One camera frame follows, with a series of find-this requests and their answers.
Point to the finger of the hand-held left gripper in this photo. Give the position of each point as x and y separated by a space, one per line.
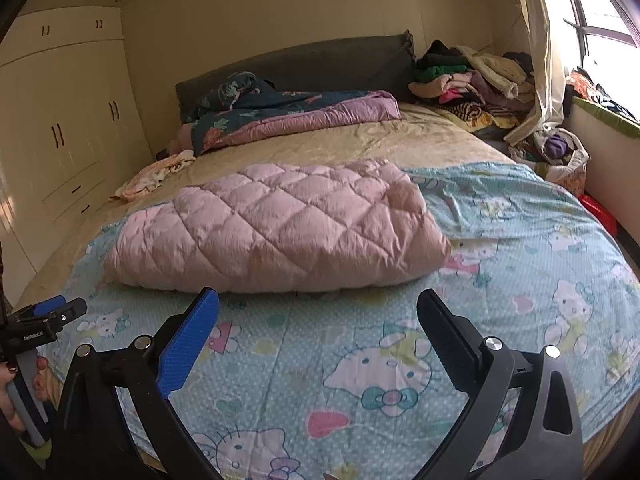
70 312
47 305

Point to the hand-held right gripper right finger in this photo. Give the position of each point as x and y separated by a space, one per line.
445 335

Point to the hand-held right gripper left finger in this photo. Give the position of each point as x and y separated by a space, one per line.
192 332

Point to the pink quilted jacket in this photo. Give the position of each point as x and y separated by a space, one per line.
275 225

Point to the bag stuffed with clothes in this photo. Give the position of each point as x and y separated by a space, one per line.
557 152

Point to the pile of mixed clothes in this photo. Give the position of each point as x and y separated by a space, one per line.
465 85

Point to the clothes on window sill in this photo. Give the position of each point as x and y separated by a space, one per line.
595 90

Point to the person's left hand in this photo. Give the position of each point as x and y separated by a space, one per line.
7 395

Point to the blue cartoon print blanket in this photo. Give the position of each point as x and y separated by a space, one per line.
400 335

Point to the lime green cloth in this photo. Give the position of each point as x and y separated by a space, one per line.
40 452

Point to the cream wardrobe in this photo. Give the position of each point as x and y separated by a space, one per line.
60 160

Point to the peach and white cloth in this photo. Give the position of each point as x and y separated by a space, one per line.
150 175

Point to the small black object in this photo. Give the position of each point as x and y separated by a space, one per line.
163 154

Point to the red plastic object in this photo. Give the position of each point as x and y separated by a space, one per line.
600 212

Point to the bed with beige sheet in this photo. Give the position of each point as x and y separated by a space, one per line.
325 145

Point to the dark floral quilt pink lining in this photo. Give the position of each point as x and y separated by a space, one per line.
300 110

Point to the green window sill mat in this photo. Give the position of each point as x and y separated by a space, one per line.
607 117

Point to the cream curtain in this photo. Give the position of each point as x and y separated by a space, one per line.
545 60

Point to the grey padded headboard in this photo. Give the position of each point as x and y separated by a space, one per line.
310 60

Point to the window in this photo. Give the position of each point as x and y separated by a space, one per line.
605 10

